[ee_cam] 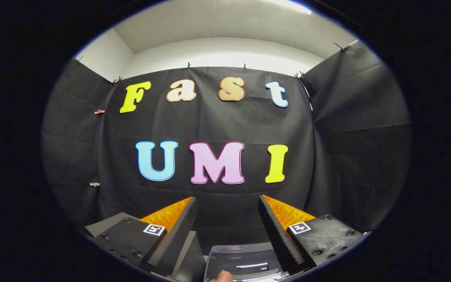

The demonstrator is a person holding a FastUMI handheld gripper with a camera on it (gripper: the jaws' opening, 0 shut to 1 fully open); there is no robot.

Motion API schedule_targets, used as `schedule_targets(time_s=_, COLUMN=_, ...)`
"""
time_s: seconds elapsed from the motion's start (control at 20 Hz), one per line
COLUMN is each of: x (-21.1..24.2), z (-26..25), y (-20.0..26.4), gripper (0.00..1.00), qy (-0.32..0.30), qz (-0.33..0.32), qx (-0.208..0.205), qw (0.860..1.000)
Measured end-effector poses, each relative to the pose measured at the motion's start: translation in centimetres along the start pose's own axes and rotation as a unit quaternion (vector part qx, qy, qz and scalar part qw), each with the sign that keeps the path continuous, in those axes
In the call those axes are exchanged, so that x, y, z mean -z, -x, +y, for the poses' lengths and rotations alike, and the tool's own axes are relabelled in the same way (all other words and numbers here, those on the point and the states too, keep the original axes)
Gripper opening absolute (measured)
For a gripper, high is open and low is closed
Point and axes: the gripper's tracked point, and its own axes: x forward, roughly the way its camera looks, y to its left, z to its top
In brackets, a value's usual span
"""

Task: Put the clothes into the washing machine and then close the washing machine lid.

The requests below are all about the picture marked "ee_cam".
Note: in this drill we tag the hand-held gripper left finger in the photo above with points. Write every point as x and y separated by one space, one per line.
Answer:
178 239

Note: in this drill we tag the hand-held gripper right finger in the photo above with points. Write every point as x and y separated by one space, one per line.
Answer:
280 239

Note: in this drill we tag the grey table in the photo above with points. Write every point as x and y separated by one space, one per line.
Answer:
192 258

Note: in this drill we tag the black backdrop cloth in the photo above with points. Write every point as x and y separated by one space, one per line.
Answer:
210 125

